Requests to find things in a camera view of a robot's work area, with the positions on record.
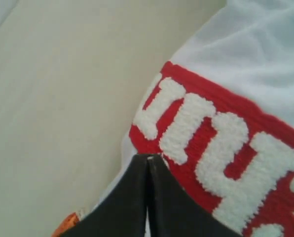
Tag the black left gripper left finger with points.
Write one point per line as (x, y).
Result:
(123, 212)

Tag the white t-shirt red patch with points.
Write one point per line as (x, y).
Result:
(86, 85)

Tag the orange neck label tag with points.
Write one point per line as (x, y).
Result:
(70, 221)

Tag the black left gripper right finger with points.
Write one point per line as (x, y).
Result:
(172, 212)

